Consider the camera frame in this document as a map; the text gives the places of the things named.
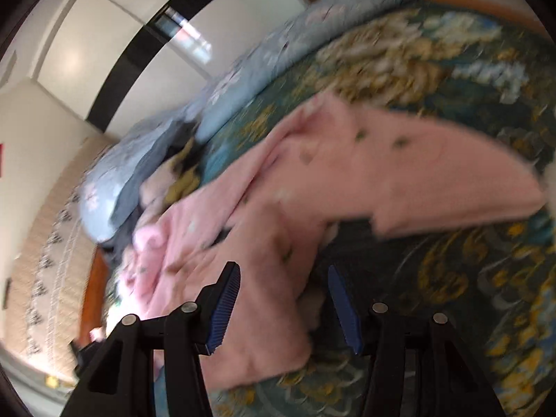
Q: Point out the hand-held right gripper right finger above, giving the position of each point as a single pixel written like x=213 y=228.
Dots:
x=347 y=312

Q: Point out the dark green floral blanket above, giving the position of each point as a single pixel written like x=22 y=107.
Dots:
x=456 y=269

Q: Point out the dark grey cloth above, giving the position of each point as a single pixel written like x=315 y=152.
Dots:
x=124 y=234

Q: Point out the mustard yellow cloth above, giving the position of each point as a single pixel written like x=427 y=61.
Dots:
x=182 y=182

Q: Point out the light blue floral quilt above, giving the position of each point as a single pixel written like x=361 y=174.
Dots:
x=269 y=52

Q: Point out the beige patterned headboard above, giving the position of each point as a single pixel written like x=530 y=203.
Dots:
x=56 y=247

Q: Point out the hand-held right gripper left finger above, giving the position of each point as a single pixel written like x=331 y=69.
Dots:
x=223 y=312

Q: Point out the pink fleece garment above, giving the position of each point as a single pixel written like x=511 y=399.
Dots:
x=347 y=169

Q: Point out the white wardrobe with black stripe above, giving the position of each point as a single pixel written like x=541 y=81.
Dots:
x=87 y=61

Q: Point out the pale pink cloth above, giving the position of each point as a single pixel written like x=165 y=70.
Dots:
x=154 y=193

